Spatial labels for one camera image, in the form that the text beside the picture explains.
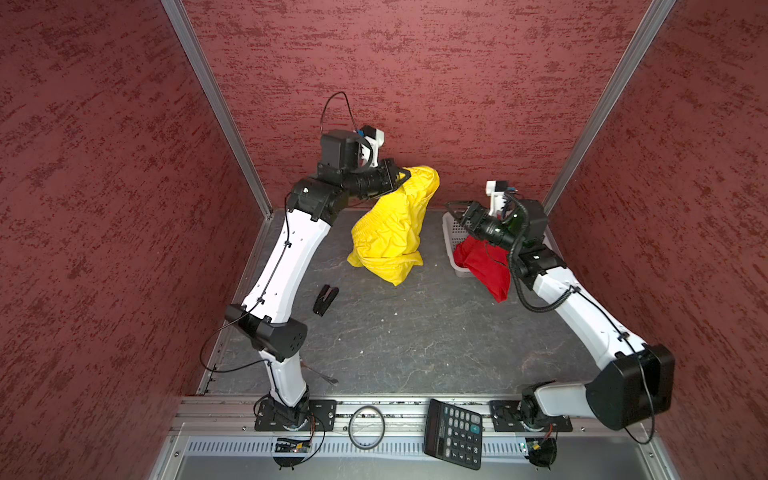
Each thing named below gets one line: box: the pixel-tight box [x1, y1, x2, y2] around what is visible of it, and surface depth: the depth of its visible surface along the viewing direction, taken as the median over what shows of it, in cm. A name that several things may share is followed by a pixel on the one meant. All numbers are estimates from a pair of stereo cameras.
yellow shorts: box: [347, 166, 440, 286], surface depth 77 cm
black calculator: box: [424, 399, 483, 470], surface depth 71 cm
